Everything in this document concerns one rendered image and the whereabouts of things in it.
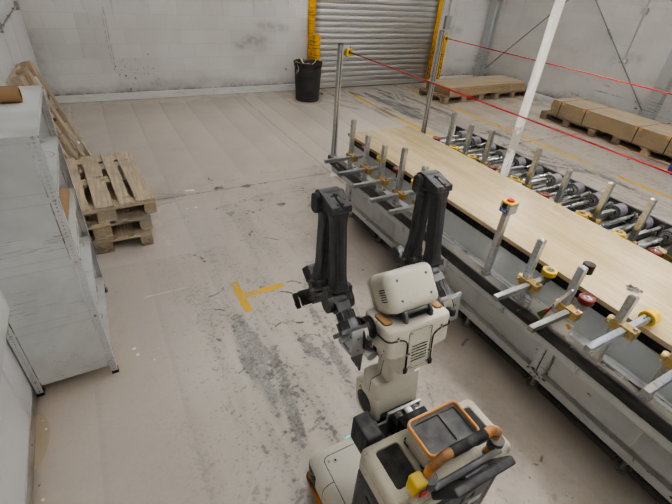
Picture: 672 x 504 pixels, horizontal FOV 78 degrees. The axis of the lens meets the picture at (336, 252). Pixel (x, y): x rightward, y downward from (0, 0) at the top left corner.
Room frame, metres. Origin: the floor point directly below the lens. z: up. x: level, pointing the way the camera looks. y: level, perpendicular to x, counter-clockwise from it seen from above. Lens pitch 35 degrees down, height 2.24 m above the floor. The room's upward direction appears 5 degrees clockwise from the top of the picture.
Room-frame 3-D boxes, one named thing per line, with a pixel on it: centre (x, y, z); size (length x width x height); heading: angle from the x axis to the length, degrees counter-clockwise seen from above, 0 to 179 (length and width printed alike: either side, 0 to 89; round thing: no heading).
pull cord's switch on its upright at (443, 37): (4.46, -0.85, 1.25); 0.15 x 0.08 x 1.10; 31
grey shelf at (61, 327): (1.96, 1.75, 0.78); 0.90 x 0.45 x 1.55; 31
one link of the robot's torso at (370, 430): (1.09, -0.24, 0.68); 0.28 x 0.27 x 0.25; 121
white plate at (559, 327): (1.71, -1.18, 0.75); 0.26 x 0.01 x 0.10; 31
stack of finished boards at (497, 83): (10.08, -2.90, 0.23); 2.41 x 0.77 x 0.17; 123
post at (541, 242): (1.91, -1.09, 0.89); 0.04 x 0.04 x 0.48; 31
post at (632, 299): (1.48, -1.35, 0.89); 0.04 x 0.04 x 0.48; 31
